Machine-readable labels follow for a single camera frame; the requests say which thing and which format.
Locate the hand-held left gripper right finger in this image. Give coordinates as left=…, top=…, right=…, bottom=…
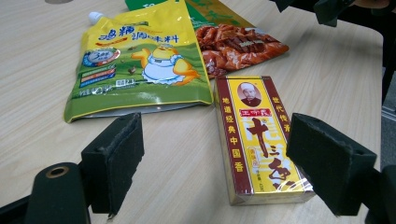
left=285, top=112, right=378, bottom=217

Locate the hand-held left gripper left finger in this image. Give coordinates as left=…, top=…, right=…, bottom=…
left=80, top=112, right=146, bottom=218

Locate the yellow and red spice box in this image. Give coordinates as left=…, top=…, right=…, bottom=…
left=214, top=75, right=316, bottom=206

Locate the yellow spouted seasoning pouch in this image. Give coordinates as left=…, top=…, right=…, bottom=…
left=64, top=0, right=215, bottom=124

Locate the green and red snack packet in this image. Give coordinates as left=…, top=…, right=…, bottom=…
left=124, top=0, right=290, bottom=79

